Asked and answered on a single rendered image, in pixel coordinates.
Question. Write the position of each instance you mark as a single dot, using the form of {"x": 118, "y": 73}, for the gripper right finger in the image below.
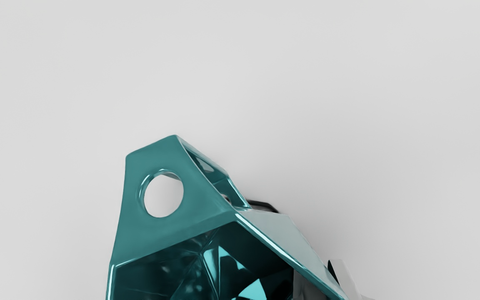
{"x": 348, "y": 278}

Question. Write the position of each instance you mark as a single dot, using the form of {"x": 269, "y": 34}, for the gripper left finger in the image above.
{"x": 304, "y": 291}

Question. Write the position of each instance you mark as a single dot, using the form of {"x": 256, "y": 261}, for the teal faceted mug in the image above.
{"x": 161, "y": 237}

